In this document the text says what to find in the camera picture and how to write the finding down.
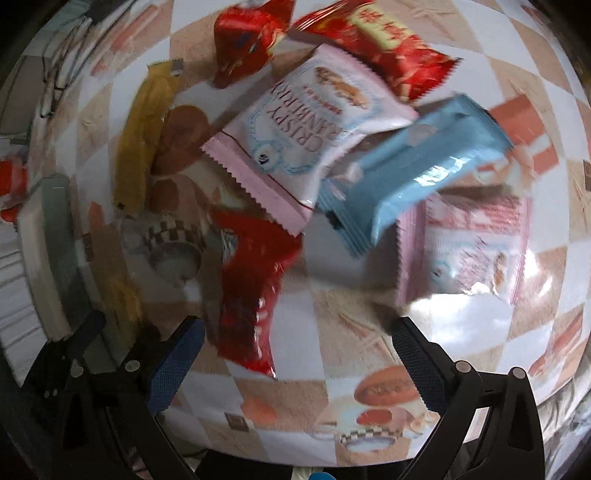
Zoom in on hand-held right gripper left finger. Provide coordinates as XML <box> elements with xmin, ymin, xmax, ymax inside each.
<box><xmin>51</xmin><ymin>316</ymin><xmax>206</xmax><ymax>480</ymax></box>

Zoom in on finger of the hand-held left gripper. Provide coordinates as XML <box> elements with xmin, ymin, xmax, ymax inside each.
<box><xmin>23</xmin><ymin>310</ymin><xmax>108</xmax><ymax>402</ymax></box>

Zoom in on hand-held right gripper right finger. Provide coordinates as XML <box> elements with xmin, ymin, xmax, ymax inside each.
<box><xmin>392</xmin><ymin>316</ymin><xmax>546</xmax><ymax>480</ymax></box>

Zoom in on red snack packet white dots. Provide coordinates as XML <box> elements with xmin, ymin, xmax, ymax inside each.
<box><xmin>213</xmin><ymin>210</ymin><xmax>304</xmax><ymax>380</ymax></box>

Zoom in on pink and white snack packet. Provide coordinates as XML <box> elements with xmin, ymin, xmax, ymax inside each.
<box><xmin>394</xmin><ymin>189</ymin><xmax>533</xmax><ymax>306</ymax></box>
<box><xmin>201</xmin><ymin>44</ymin><xmax>419</xmax><ymax>237</ymax></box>

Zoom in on light blue snack packet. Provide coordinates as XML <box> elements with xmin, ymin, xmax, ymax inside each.
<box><xmin>318</xmin><ymin>93</ymin><xmax>516</xmax><ymax>258</ymax></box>

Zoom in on yellow snack packet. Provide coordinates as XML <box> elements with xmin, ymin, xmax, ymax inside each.
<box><xmin>113</xmin><ymin>60</ymin><xmax>182</xmax><ymax>216</ymax></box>

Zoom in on red packet with yellow label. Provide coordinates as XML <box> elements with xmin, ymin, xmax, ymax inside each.
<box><xmin>294</xmin><ymin>0</ymin><xmax>463</xmax><ymax>103</ymax></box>

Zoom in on checkered printed tablecloth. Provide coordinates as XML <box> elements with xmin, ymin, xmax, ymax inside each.
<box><xmin>14</xmin><ymin>0</ymin><xmax>587</xmax><ymax>467</ymax></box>

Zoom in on red object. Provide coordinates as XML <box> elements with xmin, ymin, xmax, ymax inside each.
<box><xmin>0</xmin><ymin>159</ymin><xmax>31</xmax><ymax>223</ymax></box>

